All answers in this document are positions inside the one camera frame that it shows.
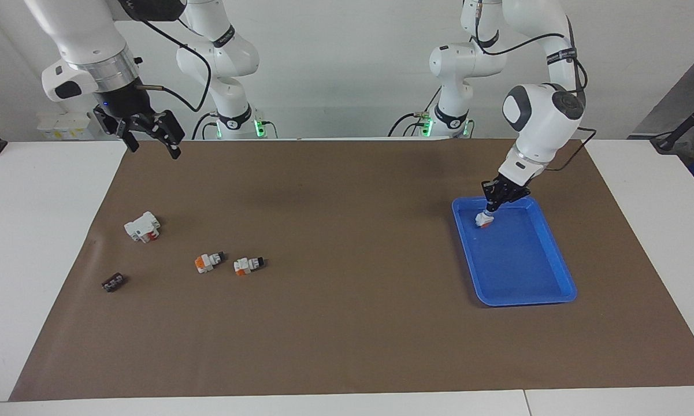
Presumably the selector switch pale contact block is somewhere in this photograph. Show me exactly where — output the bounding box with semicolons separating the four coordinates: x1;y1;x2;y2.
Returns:
233;256;265;277

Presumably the selector switch orange contact block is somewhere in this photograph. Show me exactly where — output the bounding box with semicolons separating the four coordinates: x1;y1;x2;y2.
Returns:
195;251;227;275

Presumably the white circuit breaker red lever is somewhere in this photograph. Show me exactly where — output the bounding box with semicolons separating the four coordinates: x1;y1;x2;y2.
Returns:
124;211;162;244

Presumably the brown paper table mat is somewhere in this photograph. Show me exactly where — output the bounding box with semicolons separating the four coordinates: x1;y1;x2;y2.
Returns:
9;138;694;402

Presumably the blue plastic tray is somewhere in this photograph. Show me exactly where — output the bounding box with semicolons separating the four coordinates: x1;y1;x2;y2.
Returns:
451;195;578;307

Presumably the black base cable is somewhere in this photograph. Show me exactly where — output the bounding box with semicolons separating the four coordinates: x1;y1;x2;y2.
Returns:
192;113;217;140
388;113;435;138

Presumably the black stand with pole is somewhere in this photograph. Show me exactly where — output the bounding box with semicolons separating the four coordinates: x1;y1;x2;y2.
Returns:
650;92;694;154

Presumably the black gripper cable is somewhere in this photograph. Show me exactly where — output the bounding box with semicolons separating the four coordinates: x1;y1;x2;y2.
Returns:
133;17;213;113
473;0;597;172

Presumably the stack of white boxes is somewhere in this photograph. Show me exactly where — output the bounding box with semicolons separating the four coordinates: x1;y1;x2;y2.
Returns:
37;112;101;141

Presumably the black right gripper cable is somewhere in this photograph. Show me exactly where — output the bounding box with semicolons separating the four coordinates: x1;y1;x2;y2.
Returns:
133;17;213;113

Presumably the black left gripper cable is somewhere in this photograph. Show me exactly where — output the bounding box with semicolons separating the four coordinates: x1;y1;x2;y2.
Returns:
473;0;597;172

